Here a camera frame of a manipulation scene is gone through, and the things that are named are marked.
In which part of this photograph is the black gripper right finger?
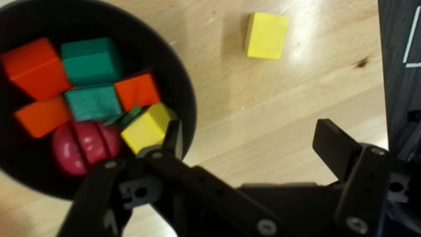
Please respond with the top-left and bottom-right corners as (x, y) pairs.
(310, 118), (421, 237)

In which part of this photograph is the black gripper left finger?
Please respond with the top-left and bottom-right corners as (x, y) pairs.
(56, 120), (289, 237)

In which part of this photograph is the yellow wooden block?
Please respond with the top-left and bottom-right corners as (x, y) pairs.
(119, 102), (178, 157)
(243, 11), (290, 62)

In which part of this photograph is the black bowl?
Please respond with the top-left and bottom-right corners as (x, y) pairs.
(0, 0), (198, 202)

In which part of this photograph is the green wooden block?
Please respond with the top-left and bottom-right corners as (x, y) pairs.
(59, 36), (125, 87)
(63, 85), (123, 124)

